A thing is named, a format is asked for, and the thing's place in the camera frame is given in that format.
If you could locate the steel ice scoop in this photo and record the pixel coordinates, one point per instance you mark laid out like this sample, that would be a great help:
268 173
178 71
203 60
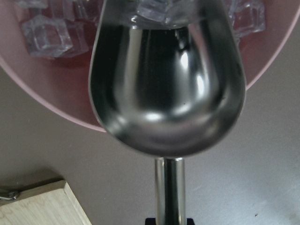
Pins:
169 93

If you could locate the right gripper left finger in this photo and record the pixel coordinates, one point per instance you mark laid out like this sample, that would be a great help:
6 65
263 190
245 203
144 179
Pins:
150 221

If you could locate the wooden cutting board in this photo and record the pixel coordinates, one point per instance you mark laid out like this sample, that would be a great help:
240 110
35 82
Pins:
50 204

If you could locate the ice cubes in scoop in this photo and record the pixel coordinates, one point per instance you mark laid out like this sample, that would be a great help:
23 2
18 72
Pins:
169 12

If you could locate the clear ice cubes pile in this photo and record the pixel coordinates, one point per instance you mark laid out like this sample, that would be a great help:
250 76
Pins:
63 28

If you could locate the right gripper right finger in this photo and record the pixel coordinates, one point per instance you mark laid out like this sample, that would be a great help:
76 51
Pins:
190 221

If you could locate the pink bowl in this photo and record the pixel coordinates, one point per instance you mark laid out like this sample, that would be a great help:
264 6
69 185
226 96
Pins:
61 84

